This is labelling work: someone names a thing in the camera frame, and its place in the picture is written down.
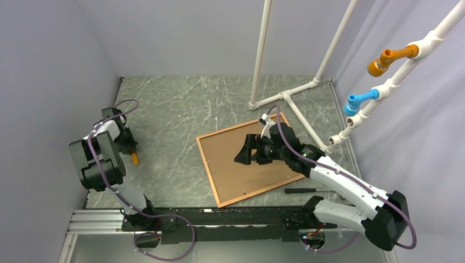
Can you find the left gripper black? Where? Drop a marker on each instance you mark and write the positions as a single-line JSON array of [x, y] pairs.
[[126, 149]]

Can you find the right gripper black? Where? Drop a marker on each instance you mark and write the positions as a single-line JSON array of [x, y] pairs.
[[253, 141]]

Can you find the yellow handle screwdriver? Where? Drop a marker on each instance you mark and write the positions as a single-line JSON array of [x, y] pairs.
[[135, 158]]

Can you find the red wooden picture frame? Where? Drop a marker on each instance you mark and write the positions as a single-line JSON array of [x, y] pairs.
[[239, 163]]

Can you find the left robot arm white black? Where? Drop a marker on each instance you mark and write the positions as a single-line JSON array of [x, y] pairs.
[[98, 162]]

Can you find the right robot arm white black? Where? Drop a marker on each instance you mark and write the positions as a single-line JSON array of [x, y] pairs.
[[380, 216]]

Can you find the blue pipe fitting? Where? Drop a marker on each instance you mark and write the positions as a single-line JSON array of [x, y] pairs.
[[354, 101]]

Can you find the orange pipe fitting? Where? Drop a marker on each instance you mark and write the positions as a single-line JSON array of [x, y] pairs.
[[381, 64]]

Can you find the white PVC pipe stand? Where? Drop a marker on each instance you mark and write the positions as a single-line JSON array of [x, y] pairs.
[[427, 46]]

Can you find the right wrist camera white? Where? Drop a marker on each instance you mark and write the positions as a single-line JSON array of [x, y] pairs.
[[267, 123]]

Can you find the black handle hammer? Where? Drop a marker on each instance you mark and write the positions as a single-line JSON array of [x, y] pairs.
[[304, 190]]

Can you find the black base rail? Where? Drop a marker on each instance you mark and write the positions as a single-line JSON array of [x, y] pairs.
[[284, 223]]

